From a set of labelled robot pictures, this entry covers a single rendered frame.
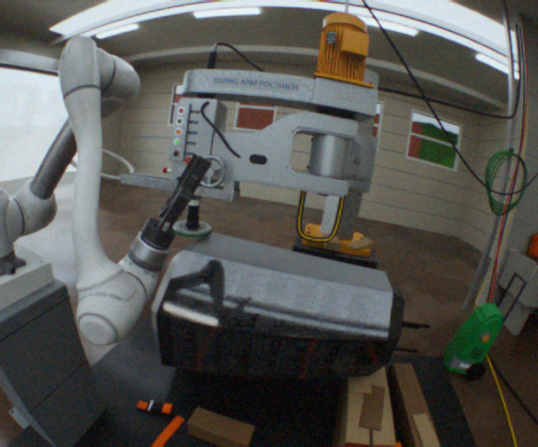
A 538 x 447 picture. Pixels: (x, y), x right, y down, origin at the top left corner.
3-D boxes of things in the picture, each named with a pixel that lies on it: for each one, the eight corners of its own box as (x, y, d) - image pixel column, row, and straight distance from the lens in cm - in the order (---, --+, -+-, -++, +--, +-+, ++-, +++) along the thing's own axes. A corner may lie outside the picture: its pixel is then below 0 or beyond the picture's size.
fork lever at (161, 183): (240, 197, 144) (242, 188, 143) (233, 203, 125) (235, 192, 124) (133, 179, 169) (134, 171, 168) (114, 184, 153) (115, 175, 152)
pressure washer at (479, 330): (471, 356, 270) (514, 269, 240) (479, 382, 245) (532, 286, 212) (440, 349, 256) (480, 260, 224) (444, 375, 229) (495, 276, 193)
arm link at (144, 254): (130, 244, 68) (140, 223, 66) (162, 260, 69) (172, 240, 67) (125, 259, 60) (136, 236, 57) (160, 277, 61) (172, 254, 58)
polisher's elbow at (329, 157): (313, 172, 143) (318, 137, 144) (347, 179, 139) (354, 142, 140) (301, 172, 125) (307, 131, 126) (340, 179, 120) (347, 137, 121)
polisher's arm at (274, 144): (335, 211, 146) (349, 122, 145) (343, 221, 124) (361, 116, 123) (205, 192, 149) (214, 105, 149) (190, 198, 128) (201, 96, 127)
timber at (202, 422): (188, 433, 146) (186, 422, 136) (198, 417, 151) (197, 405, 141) (245, 454, 142) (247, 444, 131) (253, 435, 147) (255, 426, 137)
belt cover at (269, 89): (360, 129, 149) (364, 100, 152) (375, 123, 125) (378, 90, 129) (190, 106, 156) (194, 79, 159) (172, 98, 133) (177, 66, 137)
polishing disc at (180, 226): (196, 237, 131) (196, 235, 130) (165, 227, 144) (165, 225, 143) (218, 228, 148) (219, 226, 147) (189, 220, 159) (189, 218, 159)
